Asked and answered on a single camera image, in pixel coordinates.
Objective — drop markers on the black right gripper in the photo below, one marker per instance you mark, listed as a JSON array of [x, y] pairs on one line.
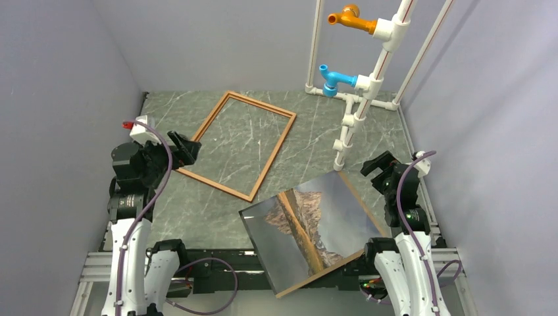
[[383, 161]]

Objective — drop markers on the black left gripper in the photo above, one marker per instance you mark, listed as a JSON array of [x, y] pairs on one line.
[[187, 148]]

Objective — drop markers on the glossy mountain landscape photo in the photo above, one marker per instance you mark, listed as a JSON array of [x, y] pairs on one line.
[[273, 244]]

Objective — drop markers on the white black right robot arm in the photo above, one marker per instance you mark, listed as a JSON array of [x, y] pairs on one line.
[[405, 262]]

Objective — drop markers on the orange pipe elbow fitting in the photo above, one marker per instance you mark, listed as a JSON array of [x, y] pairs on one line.
[[350, 17]]

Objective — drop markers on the blue pipe elbow fitting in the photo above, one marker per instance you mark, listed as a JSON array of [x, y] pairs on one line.
[[332, 80]]

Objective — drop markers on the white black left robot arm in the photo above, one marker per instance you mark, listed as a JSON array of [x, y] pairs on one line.
[[141, 276]]

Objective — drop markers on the brown backing board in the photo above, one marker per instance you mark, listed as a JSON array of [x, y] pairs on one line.
[[329, 222]]

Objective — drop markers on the white PVC pipe rack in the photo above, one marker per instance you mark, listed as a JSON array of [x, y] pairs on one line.
[[359, 99]]

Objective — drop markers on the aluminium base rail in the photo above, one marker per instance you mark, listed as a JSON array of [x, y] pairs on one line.
[[204, 278]]

